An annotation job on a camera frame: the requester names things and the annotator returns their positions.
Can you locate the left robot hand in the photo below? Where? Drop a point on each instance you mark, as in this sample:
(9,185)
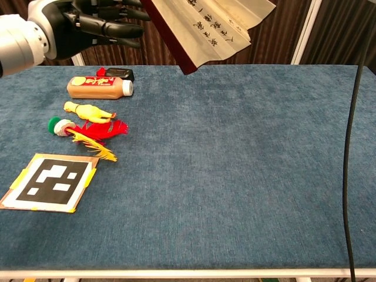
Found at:
(76,26)

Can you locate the paper folding fan red ribs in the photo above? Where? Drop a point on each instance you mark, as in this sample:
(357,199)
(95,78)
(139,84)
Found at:
(205,38)

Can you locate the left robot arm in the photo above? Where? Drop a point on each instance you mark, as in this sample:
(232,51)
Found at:
(20,41)

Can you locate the orange bottle red label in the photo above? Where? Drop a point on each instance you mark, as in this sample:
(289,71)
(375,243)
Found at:
(97,91)

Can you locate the yellow rubber chicken toy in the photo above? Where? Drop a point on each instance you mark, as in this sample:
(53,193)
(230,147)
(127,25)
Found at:
(88,113)

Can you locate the red yellow feather shuttlecock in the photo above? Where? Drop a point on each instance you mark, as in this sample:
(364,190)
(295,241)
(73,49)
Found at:
(100,132)

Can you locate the black white marker card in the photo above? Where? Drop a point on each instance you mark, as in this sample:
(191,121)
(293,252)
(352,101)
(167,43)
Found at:
(53,182)

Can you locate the blue table cloth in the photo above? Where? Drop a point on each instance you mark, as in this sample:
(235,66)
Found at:
(191,191)

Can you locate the white partition post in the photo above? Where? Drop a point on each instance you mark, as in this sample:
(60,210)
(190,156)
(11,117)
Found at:
(77,60)
(305,32)

